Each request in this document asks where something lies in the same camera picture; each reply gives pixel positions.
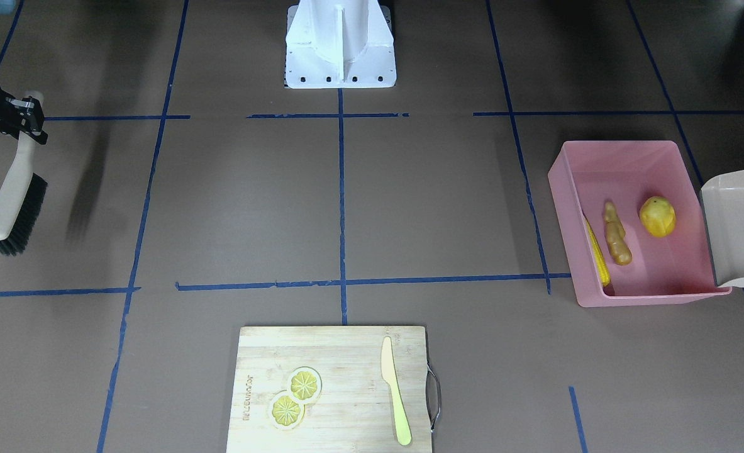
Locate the beige hand brush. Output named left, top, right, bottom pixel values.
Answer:
left=0, top=90, right=48, bottom=256

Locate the brown toy ginger root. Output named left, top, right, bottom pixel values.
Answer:
left=602, top=201, right=633, bottom=266

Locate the yellow toy corn cob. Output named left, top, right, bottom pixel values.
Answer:
left=584, top=217, right=611, bottom=288

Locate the yellow toy pepper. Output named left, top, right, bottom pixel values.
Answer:
left=638, top=196, right=677, bottom=238

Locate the beige plastic dustpan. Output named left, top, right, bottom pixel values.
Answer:
left=700, top=170, right=744, bottom=288

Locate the pink plastic bin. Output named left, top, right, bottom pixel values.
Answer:
left=548, top=140, right=731, bottom=308

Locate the lemon slice far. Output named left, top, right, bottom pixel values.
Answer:
left=287, top=366, right=323, bottom=405

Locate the lemon slice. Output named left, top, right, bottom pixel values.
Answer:
left=267, top=391, right=306, bottom=430
left=287, top=366, right=323, bottom=405

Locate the lemon slice near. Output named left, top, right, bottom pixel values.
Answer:
left=267, top=391, right=306, bottom=430

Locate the wooden cutting board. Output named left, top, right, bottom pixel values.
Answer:
left=226, top=326, right=436, bottom=452

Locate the yellow plastic knife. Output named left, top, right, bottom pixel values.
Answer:
left=380, top=336, right=413, bottom=445

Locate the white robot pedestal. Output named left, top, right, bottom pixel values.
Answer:
left=284, top=1, right=397, bottom=89

